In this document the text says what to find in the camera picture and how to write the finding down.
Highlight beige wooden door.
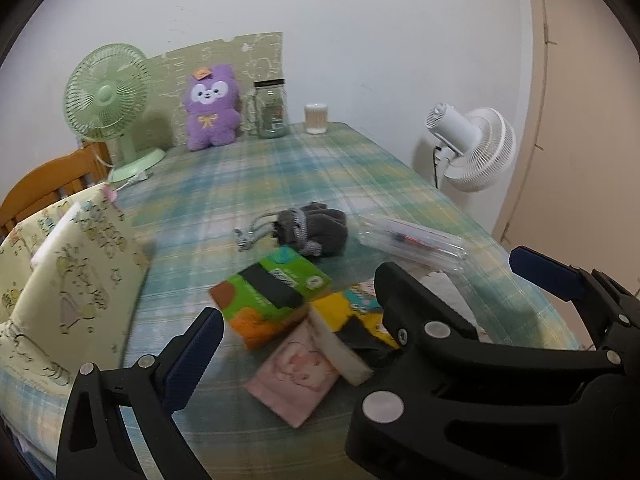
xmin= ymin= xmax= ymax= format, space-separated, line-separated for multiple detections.
xmin=492 ymin=0 xmax=640 ymax=281

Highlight grey drawstring pouch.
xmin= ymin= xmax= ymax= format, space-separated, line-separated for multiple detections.
xmin=235 ymin=201 xmax=348 ymax=261

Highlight green fan power cord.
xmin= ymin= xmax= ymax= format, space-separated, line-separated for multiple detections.
xmin=107 ymin=171 xmax=153 ymax=196

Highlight pink tissue packet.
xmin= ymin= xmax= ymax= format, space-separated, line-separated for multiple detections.
xmin=246 ymin=317 xmax=342 ymax=428

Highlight green tissue packet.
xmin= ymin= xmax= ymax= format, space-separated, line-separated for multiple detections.
xmin=209 ymin=252 xmax=333 ymax=353

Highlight clear plastic pen case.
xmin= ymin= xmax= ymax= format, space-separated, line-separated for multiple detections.
xmin=357 ymin=212 xmax=468 ymax=273

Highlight glass jar mug black lid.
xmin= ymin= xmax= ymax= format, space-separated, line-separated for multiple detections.
xmin=246 ymin=79 xmax=290 ymax=139

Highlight cotton swab container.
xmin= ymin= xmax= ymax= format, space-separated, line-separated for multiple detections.
xmin=305 ymin=103 xmax=329 ymax=135

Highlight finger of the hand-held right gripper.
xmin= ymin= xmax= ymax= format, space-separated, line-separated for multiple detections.
xmin=345 ymin=261 xmax=637 ymax=480
xmin=509 ymin=246 xmax=640 ymax=363

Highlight white fan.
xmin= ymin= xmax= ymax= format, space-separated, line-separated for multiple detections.
xmin=426 ymin=102 xmax=517 ymax=194

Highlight plaid tablecloth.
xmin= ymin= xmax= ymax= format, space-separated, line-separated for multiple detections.
xmin=0 ymin=121 xmax=583 ymax=480

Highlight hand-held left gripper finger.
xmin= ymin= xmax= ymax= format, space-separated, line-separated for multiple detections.
xmin=56 ymin=306 xmax=226 ymax=480

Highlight purple plush toy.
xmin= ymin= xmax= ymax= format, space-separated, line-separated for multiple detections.
xmin=182 ymin=64 xmax=244 ymax=152

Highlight green desk fan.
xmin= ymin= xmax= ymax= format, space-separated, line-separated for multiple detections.
xmin=62 ymin=44 xmax=167 ymax=184

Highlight wooden chair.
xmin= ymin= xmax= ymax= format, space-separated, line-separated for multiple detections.
xmin=0 ymin=141 xmax=113 ymax=238

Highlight yellow tissue packet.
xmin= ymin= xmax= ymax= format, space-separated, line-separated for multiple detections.
xmin=307 ymin=285 xmax=402 ymax=387

